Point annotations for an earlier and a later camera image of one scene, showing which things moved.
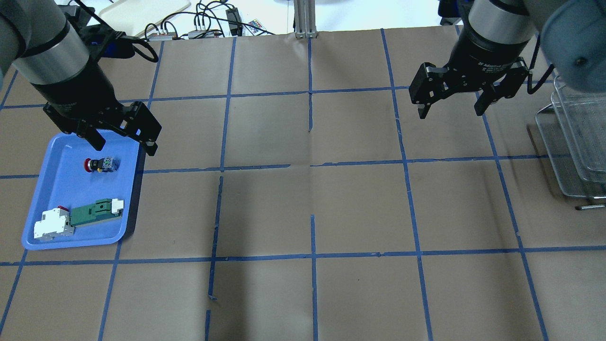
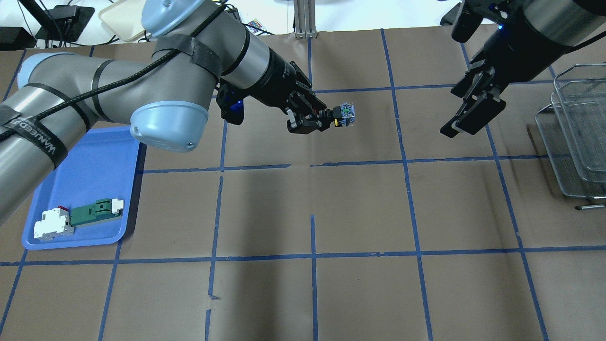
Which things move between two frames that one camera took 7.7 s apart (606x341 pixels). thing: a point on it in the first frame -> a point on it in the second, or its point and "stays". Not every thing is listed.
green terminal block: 103,210 stays
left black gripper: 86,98 -> 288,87
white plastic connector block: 55,223 stays
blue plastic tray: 75,174 stays
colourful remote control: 255,31 stays
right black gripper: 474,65 -> 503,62
